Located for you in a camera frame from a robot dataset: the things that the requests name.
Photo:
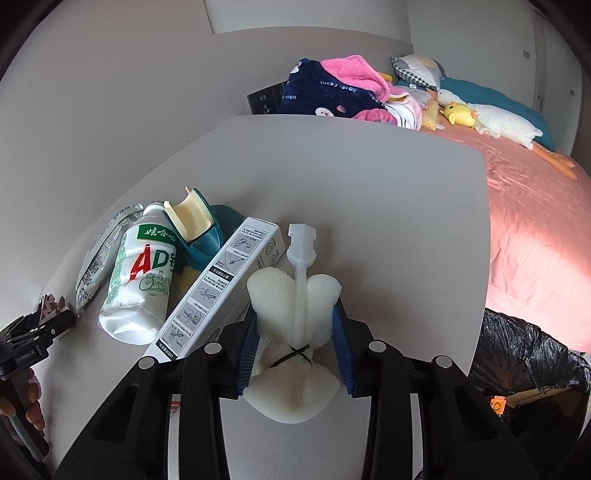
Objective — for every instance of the teal holder with cream insert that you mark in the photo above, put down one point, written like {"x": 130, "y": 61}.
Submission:
{"x": 207, "y": 240}

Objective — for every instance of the teal pillow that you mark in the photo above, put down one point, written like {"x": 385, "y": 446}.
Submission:
{"x": 485, "y": 94}

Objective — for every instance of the white door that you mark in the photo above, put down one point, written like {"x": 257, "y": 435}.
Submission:
{"x": 554, "y": 69}

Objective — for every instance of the white bottle with green label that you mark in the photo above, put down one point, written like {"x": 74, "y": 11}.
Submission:
{"x": 134, "y": 281}

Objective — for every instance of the pink fleece cloth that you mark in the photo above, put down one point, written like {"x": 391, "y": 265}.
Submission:
{"x": 351, "y": 69}

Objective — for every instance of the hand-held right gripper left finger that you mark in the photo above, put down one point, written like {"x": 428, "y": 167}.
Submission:
{"x": 247, "y": 355}

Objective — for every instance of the navy printed blanket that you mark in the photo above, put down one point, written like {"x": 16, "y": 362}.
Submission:
{"x": 314, "y": 94}

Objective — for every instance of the yellow duck plush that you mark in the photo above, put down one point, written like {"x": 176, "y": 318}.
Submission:
{"x": 459, "y": 113}

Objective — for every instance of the bed with pink sheet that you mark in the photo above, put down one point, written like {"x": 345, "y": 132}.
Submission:
{"x": 531, "y": 221}

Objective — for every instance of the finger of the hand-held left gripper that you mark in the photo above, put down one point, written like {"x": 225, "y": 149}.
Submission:
{"x": 46, "y": 327}

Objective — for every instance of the yellow corn plush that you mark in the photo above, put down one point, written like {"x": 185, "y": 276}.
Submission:
{"x": 434, "y": 115}

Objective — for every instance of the person's left hand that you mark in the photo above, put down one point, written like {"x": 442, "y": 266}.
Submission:
{"x": 34, "y": 406}

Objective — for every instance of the white snack packet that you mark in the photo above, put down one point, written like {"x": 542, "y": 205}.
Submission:
{"x": 99, "y": 263}

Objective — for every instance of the black socket panel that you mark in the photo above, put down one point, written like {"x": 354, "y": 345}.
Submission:
{"x": 265, "y": 99}

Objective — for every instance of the white sponge brush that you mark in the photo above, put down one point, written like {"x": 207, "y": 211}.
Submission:
{"x": 265, "y": 295}

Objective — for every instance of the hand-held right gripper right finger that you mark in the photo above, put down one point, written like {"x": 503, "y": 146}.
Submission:
{"x": 344, "y": 350}

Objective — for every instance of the yellow cloth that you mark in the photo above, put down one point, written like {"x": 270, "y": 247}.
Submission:
{"x": 399, "y": 96}

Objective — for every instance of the checkered patchwork pillow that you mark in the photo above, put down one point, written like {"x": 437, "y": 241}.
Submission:
{"x": 415, "y": 69}

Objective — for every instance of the white box with line drawings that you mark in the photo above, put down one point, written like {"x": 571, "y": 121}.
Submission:
{"x": 221, "y": 286}

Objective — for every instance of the white goose plush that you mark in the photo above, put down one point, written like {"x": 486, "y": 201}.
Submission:
{"x": 498, "y": 122}

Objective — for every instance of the black trash bag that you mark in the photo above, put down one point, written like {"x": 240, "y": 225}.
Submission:
{"x": 521, "y": 350}

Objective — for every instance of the white patterned quilt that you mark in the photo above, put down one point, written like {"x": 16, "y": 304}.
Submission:
{"x": 406, "y": 113}

